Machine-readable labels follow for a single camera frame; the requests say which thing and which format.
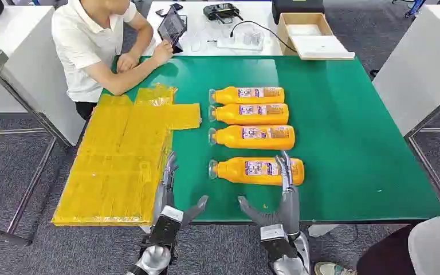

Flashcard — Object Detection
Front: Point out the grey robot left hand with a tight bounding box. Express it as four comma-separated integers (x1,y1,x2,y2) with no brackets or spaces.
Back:
152,151,209,225

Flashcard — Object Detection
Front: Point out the person's left hand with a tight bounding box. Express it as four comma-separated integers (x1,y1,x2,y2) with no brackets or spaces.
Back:
116,52,141,73

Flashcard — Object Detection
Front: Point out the person's right hand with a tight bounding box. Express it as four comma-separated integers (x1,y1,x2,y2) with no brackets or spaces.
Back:
151,40,174,67

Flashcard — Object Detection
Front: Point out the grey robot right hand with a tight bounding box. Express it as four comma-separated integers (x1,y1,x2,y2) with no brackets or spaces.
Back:
238,151,300,234

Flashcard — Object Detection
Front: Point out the orange drink bottle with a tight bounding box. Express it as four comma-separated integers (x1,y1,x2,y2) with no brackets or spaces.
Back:
209,86,285,106
209,125,296,151
209,103,290,126
209,156,305,187

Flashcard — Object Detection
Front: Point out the black tablet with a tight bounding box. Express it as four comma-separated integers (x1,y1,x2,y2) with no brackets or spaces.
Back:
157,5,188,54

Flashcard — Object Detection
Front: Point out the black phone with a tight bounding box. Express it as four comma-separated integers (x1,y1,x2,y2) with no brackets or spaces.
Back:
155,3,184,17

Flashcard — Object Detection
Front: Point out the seated person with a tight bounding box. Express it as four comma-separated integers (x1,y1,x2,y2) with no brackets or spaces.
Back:
51,0,175,121

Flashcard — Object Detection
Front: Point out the yellow sheet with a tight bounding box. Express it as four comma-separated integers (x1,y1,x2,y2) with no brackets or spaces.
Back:
52,84,202,227

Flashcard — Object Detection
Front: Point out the person's shoe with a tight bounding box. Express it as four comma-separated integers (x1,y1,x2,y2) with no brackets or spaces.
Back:
314,262,358,275

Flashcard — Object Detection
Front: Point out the black remote controller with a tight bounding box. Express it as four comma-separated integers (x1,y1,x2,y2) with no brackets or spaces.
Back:
203,3,243,25

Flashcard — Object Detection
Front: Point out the white power strip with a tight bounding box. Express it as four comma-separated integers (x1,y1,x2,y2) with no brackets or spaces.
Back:
216,31,265,52

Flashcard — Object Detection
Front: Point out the green table mat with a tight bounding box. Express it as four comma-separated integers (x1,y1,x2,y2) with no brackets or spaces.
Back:
102,56,440,223

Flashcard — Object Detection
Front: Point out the white side table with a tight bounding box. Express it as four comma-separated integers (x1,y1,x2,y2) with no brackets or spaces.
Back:
0,5,87,147
371,3,440,138

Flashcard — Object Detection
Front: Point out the open cardboard box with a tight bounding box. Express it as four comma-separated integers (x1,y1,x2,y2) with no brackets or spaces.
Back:
277,12,356,61

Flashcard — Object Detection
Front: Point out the white foam insert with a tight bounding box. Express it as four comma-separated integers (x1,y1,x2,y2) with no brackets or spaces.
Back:
286,23,322,37

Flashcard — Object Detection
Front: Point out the standing person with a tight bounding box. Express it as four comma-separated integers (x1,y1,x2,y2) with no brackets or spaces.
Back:
356,210,440,275

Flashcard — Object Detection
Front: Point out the white flat lid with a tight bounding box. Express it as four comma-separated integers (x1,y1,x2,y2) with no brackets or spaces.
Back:
291,34,356,60

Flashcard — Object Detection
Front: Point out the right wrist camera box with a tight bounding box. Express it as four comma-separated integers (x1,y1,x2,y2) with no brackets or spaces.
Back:
260,225,299,264

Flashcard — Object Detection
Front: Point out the black cable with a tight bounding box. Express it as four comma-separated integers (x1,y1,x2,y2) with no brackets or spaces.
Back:
230,21,298,54

